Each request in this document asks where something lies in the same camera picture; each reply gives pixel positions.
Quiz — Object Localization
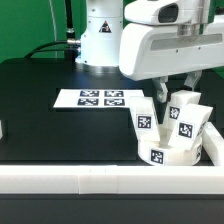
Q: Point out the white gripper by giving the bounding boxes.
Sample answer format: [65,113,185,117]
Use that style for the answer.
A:
[119,21,224,102]

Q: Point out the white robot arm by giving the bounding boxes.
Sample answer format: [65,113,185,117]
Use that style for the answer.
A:
[80,0,224,102]

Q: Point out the white right fence bar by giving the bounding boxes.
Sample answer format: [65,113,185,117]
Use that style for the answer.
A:
[202,122,224,167]

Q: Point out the white fence bar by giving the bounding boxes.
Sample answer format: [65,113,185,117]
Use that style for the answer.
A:
[0,165,224,195]
[202,122,224,167]

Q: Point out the white marker sheet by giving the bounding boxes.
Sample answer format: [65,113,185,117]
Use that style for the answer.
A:
[54,89,144,109]

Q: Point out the white object at left edge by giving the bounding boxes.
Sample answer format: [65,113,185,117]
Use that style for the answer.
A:
[0,120,3,140]

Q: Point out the white front fence bar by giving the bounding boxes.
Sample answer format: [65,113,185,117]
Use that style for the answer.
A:
[0,165,224,195]

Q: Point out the black cable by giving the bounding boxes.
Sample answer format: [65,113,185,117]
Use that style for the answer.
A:
[23,38,82,60]

